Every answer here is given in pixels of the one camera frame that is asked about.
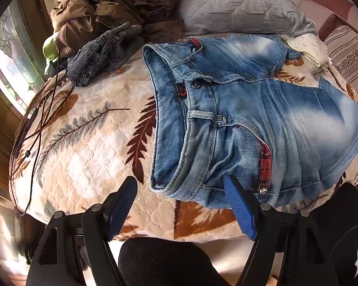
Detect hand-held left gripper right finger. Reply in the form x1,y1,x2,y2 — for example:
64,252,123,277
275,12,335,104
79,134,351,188
224,174,339,286

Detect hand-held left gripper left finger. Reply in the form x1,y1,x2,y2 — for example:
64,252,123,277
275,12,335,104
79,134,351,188
26,176,138,286

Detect light blue denim pants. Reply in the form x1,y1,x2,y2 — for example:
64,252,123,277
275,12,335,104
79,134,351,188
143,34,358,209

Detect leaf printed beige blanket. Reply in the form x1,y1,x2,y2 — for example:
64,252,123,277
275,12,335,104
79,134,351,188
8,56,358,242

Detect black-socked foot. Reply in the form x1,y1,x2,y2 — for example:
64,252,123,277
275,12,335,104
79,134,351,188
118,238,227,286

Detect person's black clothed leg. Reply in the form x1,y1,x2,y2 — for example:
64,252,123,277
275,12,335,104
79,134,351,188
310,182,358,275

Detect dark grey jeans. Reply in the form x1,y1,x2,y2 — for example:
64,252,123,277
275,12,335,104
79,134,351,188
67,22,145,87

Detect green cloth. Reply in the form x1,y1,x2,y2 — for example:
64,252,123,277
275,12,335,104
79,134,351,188
42,33,60,66

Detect white printed pillow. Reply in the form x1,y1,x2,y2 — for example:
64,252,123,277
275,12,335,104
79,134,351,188
279,31,332,66

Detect striped floral blanket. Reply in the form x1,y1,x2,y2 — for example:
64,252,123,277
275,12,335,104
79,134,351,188
322,25,358,117

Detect brown jacket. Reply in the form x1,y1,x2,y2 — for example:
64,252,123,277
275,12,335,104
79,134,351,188
49,0,184,57

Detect grey quilted pillow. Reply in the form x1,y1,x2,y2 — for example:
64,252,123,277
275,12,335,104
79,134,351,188
176,0,318,36

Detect pink brown sofa backrest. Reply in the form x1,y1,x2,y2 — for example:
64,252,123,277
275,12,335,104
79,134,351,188
295,0,358,41

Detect black cable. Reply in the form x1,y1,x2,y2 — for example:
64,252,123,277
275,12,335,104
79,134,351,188
10,36,69,216

